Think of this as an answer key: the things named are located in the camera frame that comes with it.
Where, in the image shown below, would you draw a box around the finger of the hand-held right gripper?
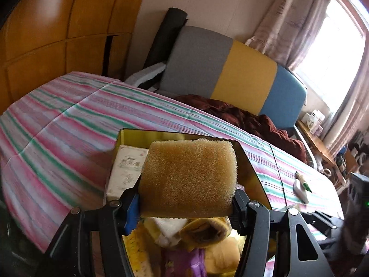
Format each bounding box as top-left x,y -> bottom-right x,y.
306,210 -> 345,238

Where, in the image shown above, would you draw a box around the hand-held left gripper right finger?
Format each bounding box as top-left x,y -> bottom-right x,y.
230,190 -> 329,277

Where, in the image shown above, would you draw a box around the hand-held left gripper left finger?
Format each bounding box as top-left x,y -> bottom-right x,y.
43,189 -> 141,277

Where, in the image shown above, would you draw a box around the gold box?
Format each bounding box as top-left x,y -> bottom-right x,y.
104,128 -> 273,277

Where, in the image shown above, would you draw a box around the yellow green printed packet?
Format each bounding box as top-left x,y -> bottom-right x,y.
127,225 -> 162,277

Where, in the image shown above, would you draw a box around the yellow plush toy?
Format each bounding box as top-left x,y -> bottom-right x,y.
144,216 -> 232,250

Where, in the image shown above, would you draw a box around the white floral box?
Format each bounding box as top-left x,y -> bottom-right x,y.
107,144 -> 149,201

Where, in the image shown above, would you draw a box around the yellow sponge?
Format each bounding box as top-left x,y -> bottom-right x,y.
138,140 -> 238,218

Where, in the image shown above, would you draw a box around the purple snack packet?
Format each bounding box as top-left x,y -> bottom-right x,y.
161,248 -> 206,277

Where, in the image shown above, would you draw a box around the white packet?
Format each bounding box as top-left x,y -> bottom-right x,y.
293,179 -> 309,204

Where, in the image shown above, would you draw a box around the green edged snack packet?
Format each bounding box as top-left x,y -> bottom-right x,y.
295,172 -> 312,192

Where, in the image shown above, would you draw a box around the yellow plush item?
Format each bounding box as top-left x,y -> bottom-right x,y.
206,235 -> 245,276

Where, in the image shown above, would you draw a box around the wooden desk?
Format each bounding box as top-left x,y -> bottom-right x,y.
297,120 -> 338,168

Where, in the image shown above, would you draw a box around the white boxes on desk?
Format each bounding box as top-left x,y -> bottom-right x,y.
306,110 -> 326,135

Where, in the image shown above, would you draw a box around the dark red blanket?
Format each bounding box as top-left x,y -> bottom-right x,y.
173,94 -> 307,163

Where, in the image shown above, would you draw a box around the patterned curtain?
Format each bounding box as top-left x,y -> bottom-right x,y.
323,35 -> 369,156
245,0 -> 335,70

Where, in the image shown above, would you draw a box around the striped tablecloth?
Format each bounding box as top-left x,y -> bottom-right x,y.
0,71 -> 345,277

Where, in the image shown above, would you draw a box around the window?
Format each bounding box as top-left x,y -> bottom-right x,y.
294,0 -> 365,113

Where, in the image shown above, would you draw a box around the grey yellow blue chair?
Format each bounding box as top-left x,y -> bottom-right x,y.
125,25 -> 320,169

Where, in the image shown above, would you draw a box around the black rolled mat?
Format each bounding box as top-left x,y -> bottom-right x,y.
143,7 -> 188,70

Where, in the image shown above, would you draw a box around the wooden wardrobe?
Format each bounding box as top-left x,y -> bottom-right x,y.
0,0 -> 152,113

